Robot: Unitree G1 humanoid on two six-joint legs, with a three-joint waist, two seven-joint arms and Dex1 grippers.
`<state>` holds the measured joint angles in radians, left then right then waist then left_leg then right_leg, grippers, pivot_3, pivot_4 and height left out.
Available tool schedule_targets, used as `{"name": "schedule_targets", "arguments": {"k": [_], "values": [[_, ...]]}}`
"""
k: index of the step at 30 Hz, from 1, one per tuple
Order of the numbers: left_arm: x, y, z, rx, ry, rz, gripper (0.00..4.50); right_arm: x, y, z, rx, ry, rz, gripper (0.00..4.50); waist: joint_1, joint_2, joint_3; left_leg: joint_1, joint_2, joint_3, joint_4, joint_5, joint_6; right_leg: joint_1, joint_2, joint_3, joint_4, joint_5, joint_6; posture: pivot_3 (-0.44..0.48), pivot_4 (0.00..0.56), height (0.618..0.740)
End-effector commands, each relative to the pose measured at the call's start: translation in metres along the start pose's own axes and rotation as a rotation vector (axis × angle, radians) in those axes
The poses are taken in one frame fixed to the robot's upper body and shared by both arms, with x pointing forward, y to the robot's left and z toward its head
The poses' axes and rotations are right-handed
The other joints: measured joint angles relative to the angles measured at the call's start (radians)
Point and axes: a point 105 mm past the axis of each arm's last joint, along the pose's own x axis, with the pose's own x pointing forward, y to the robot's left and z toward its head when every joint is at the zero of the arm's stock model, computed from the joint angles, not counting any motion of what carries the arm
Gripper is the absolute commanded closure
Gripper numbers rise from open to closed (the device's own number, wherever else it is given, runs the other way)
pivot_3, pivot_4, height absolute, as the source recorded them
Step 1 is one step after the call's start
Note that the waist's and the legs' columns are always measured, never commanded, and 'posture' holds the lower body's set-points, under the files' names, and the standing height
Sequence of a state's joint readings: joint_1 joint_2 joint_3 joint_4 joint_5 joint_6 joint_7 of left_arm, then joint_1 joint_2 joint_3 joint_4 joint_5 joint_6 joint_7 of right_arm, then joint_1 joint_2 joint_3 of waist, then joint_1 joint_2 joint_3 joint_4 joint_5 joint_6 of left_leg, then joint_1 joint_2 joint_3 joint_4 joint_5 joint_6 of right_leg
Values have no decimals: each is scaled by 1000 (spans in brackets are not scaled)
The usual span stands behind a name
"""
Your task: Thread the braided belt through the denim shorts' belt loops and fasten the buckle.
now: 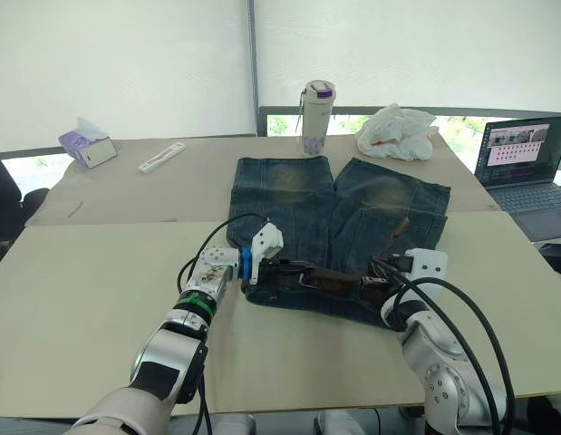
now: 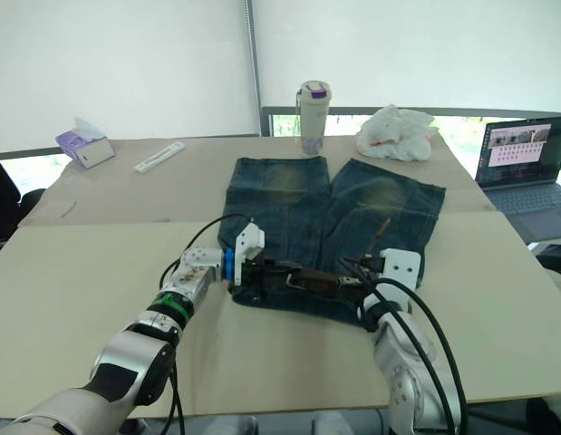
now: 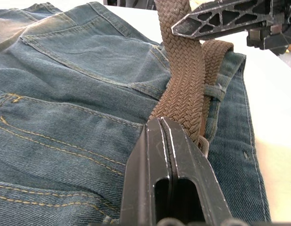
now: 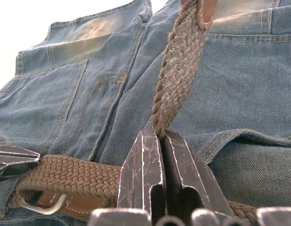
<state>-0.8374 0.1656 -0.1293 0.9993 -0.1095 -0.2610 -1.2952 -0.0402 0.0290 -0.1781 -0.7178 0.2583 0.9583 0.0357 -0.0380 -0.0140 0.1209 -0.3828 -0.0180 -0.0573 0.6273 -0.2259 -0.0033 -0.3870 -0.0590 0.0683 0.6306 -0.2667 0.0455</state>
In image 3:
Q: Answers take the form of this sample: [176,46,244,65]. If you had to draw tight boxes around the brown braided belt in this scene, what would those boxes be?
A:
[149,0,235,159]

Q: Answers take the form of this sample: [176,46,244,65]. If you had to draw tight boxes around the blue denim shorts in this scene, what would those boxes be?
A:
[0,1,272,226]

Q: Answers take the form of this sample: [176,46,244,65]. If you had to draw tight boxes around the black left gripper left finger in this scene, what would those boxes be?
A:
[119,117,171,226]

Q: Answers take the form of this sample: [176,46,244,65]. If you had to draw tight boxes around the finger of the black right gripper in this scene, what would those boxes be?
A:
[171,0,275,40]

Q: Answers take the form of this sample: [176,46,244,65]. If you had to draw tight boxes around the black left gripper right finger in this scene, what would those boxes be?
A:
[162,117,233,226]

